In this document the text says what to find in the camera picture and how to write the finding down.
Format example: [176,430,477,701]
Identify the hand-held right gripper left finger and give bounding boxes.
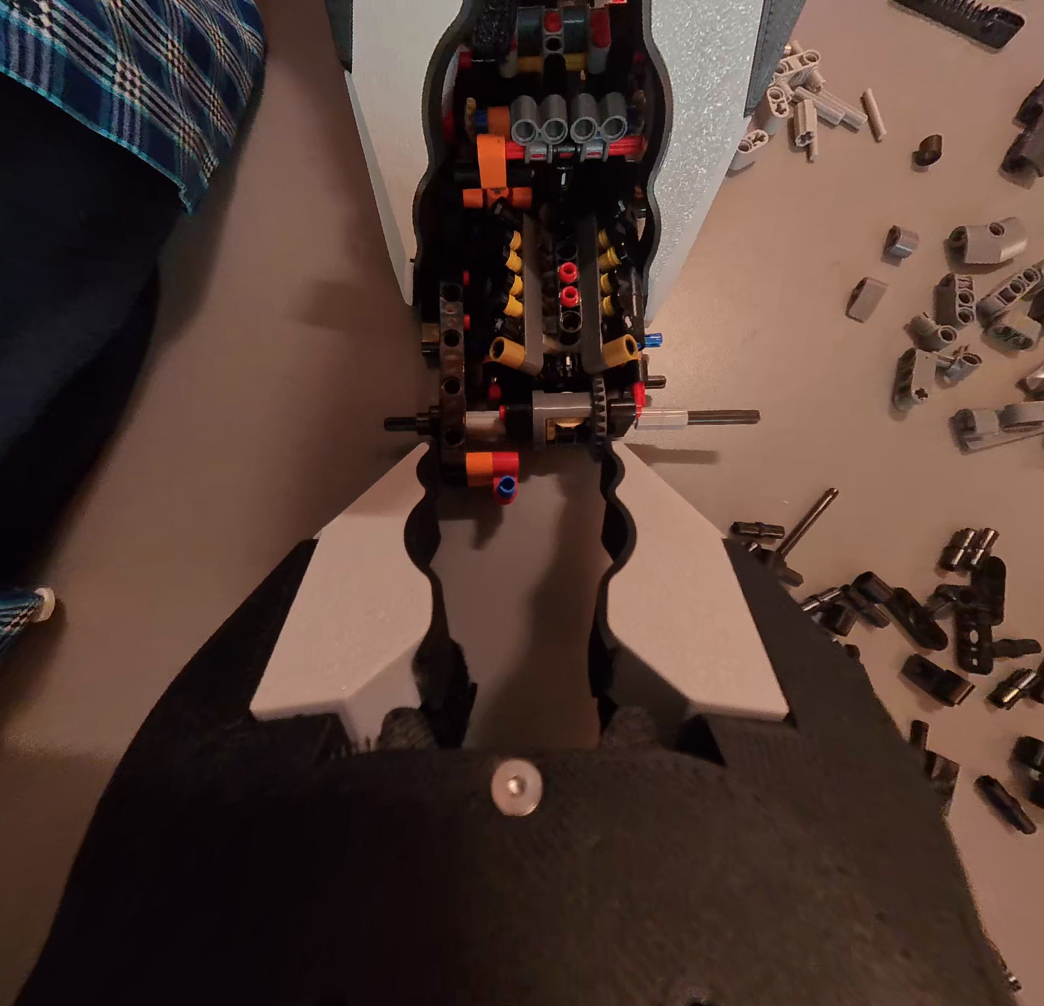
[248,442,478,750]

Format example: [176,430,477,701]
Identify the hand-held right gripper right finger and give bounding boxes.
[598,440,791,750]

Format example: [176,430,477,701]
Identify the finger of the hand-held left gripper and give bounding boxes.
[316,0,476,308]
[640,0,823,326]

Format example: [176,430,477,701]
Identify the black lego technic model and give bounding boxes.
[383,0,761,505]

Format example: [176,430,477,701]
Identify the pile of light grey lego pins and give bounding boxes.
[728,40,890,173]

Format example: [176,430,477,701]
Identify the black lego gear rack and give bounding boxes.
[887,0,1026,51]

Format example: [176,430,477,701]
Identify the group of small black lego pieces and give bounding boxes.
[728,484,1044,836]

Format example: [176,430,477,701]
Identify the group of dark grey lego connectors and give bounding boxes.
[847,215,1044,453]

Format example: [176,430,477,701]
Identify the blue plaid shirt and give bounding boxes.
[0,0,266,660]

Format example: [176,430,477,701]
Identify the dark trousers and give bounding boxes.
[0,72,184,591]

